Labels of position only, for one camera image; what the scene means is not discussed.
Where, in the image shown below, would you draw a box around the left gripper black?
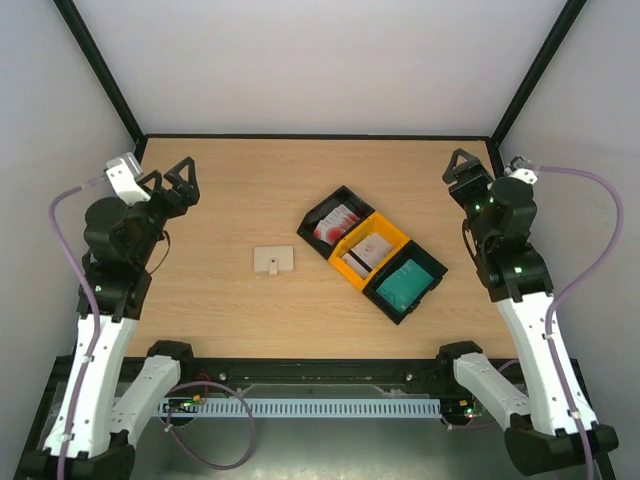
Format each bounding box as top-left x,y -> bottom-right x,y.
131,158 -> 200,267

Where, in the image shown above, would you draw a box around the beige card holder wallet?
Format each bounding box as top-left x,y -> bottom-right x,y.
253,245 -> 295,275

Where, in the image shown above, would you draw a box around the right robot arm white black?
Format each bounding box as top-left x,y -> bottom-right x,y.
436,149 -> 618,479

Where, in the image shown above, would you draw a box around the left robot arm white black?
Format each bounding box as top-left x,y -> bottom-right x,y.
18,153 -> 200,479

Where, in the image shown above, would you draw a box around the white cards in yellow bin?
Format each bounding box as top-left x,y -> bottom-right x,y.
342,233 -> 393,278

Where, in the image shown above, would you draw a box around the black bin with red cards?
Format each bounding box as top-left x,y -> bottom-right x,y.
297,186 -> 375,260

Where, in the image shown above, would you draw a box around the teal cards stack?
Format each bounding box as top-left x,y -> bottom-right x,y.
377,259 -> 434,313

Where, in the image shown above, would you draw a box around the black bin with teal cards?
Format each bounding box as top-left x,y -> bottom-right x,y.
363,240 -> 448,325

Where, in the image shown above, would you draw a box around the stack of red white cards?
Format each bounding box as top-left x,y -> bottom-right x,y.
313,204 -> 360,245

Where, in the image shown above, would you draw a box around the yellow bin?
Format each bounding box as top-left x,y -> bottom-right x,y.
329,212 -> 410,291

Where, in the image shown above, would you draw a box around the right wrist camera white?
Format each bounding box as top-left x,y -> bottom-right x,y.
504,156 -> 539,185

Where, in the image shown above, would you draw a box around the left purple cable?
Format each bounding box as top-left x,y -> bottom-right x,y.
47,175 -> 109,480

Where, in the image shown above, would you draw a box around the purple cable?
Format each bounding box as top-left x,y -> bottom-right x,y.
47,175 -> 109,480
529,164 -> 626,480

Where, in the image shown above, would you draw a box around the black aluminium frame rail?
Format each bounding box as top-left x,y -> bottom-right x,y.
124,355 -> 581,401

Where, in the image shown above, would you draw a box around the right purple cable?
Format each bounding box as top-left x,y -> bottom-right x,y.
529,164 -> 626,480

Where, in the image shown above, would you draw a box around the light blue cable duct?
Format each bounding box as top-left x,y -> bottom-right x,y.
158,398 -> 441,419

